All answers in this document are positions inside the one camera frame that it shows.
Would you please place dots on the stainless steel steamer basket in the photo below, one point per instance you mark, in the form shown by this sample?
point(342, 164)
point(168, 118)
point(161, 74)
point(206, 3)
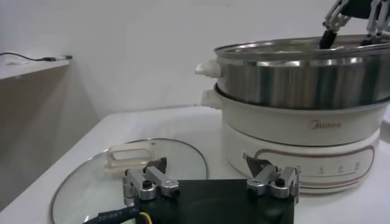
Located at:
point(289, 82)

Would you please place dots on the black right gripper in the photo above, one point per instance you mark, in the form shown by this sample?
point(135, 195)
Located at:
point(358, 6)

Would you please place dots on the steel steamer pot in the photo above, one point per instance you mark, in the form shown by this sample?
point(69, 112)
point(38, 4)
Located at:
point(289, 128)

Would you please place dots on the white side desk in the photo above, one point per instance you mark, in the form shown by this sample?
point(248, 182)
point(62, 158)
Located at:
point(36, 106)

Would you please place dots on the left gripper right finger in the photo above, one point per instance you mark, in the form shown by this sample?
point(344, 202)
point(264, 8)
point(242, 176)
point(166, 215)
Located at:
point(280, 184)

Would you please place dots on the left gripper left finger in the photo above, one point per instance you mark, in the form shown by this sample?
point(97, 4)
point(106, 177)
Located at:
point(146, 185)

